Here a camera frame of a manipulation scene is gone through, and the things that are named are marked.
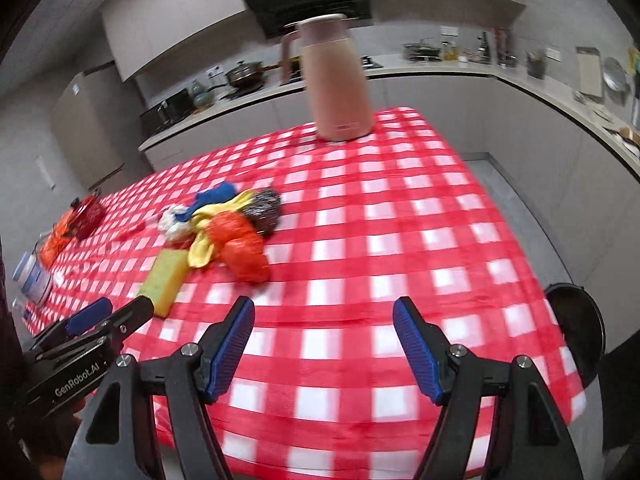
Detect yellow green sponge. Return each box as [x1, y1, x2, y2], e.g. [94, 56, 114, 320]
[138, 249, 190, 318]

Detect white paper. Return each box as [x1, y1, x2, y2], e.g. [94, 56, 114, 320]
[157, 204, 193, 243]

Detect yellow cloth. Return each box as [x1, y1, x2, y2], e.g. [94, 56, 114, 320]
[188, 190, 256, 269]

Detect blue cloth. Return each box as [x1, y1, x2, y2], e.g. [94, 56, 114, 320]
[175, 181, 238, 222]

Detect steel wool scrubber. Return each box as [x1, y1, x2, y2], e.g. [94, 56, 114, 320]
[241, 188, 282, 238]

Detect black trash bucket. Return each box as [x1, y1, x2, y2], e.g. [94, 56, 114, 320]
[544, 283, 606, 388]

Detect plastic jar blue lid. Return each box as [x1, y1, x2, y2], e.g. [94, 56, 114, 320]
[12, 252, 53, 306]

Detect orange mesh bag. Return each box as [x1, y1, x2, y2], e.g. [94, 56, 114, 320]
[37, 209, 74, 270]

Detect refrigerator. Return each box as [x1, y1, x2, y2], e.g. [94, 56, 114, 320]
[51, 61, 153, 194]

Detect black microwave oven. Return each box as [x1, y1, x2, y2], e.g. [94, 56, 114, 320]
[140, 89, 195, 138]

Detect green ceramic vase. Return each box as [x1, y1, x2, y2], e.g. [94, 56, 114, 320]
[191, 79, 215, 110]

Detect red white checkered tablecloth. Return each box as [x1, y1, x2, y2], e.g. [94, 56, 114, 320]
[26, 107, 587, 479]

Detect black cooking pot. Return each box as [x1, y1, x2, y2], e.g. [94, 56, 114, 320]
[224, 60, 280, 89]

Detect pink thermos jug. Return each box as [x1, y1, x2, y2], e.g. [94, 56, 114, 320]
[280, 14, 374, 141]

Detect metal colander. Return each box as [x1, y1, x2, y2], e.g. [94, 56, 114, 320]
[602, 56, 628, 94]

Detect utensil holder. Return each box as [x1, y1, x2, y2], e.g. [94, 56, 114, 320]
[525, 50, 547, 80]

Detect white cutting board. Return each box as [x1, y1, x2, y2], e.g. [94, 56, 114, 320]
[576, 47, 603, 100]

